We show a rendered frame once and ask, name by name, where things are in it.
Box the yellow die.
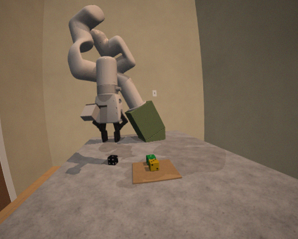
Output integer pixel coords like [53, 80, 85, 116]
[148, 159, 159, 171]

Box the black die with white pips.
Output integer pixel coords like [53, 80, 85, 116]
[107, 155, 118, 165]

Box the green die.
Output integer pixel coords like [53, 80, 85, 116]
[146, 154, 156, 165]

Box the orange flat mat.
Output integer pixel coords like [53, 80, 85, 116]
[132, 159, 182, 184]

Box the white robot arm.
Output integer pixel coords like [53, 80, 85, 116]
[67, 5, 146, 121]

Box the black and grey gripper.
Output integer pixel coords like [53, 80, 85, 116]
[92, 93, 128, 142]

